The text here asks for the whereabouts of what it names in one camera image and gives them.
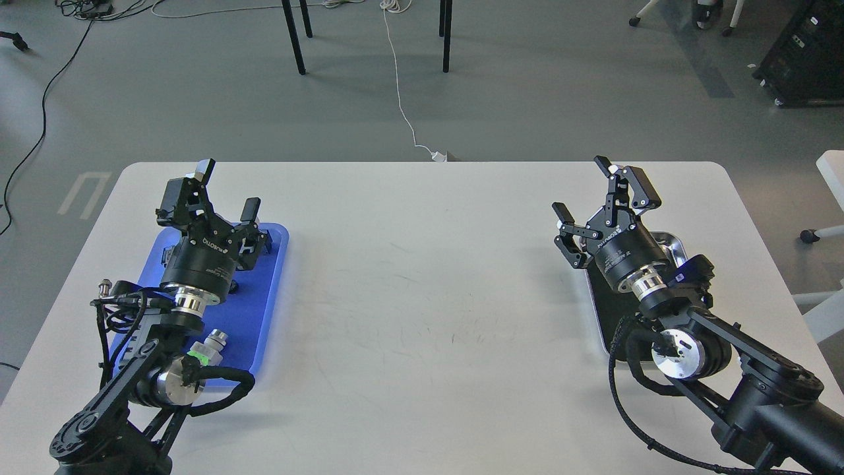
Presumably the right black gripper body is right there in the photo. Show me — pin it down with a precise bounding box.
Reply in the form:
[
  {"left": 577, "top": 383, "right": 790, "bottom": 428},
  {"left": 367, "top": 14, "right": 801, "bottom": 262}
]
[{"left": 587, "top": 224, "right": 669, "bottom": 294}]

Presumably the blue plastic tray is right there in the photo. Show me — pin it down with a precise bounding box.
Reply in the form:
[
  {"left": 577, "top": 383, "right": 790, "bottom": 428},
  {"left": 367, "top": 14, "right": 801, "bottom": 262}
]
[{"left": 113, "top": 223, "right": 289, "bottom": 379}]

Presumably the silver metal tray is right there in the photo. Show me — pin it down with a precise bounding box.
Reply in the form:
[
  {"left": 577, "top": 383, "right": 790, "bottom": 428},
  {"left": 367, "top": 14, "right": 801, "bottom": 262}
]
[{"left": 587, "top": 232, "right": 688, "bottom": 357}]

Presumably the black table leg right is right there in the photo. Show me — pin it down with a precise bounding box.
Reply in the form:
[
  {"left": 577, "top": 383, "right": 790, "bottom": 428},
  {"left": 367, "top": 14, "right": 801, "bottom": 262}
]
[{"left": 439, "top": 0, "right": 453, "bottom": 73}]

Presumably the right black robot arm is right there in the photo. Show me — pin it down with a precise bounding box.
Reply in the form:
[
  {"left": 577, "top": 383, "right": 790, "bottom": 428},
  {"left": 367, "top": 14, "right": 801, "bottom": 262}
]
[{"left": 552, "top": 156, "right": 843, "bottom": 474}]

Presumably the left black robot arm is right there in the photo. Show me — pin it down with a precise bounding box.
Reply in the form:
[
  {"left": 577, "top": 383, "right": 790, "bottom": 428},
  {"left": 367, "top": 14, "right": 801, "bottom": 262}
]
[{"left": 50, "top": 159, "right": 271, "bottom": 474}]

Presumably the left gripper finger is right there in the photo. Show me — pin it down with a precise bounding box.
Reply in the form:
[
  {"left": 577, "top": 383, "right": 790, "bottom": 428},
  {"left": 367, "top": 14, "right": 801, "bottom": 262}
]
[
  {"left": 156, "top": 159, "right": 215, "bottom": 234},
  {"left": 234, "top": 197, "right": 272, "bottom": 261}
]

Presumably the black table leg left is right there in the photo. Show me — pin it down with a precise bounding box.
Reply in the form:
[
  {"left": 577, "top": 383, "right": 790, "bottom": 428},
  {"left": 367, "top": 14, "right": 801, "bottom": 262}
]
[{"left": 282, "top": 0, "right": 313, "bottom": 76}]

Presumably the green white push button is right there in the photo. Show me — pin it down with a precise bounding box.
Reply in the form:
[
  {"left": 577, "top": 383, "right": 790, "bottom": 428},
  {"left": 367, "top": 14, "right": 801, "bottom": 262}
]
[{"left": 187, "top": 329, "right": 228, "bottom": 366}]

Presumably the white cable on floor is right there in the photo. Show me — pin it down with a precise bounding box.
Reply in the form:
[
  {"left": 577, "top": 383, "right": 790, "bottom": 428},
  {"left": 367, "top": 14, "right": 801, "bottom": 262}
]
[{"left": 150, "top": 0, "right": 446, "bottom": 162}]

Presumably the black table leg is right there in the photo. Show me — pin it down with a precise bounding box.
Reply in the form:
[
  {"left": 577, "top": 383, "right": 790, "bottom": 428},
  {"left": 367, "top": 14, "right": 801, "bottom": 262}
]
[
  {"left": 282, "top": 0, "right": 313, "bottom": 76},
  {"left": 439, "top": 0, "right": 453, "bottom": 73}
]

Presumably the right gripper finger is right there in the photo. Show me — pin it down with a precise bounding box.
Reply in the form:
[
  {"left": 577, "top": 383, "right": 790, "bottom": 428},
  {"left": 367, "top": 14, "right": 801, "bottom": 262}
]
[
  {"left": 552, "top": 203, "right": 603, "bottom": 269},
  {"left": 594, "top": 156, "right": 662, "bottom": 225}
]

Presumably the white office chair base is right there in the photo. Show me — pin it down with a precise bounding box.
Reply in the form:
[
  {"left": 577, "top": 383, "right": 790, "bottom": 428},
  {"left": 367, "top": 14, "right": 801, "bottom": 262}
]
[{"left": 628, "top": 1, "right": 746, "bottom": 37}]

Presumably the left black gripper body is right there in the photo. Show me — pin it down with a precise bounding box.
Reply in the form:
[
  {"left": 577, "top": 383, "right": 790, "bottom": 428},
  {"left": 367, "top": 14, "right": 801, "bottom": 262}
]
[{"left": 160, "top": 220, "right": 268, "bottom": 304}]

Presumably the black equipment case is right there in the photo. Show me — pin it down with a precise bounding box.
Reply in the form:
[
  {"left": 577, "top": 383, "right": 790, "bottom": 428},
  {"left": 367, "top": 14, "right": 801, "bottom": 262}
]
[{"left": 753, "top": 1, "right": 843, "bottom": 108}]

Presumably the black cable on floor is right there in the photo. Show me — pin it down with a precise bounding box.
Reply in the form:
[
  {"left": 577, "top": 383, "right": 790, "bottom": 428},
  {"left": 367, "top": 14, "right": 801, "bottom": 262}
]
[{"left": 0, "top": 0, "right": 149, "bottom": 236}]

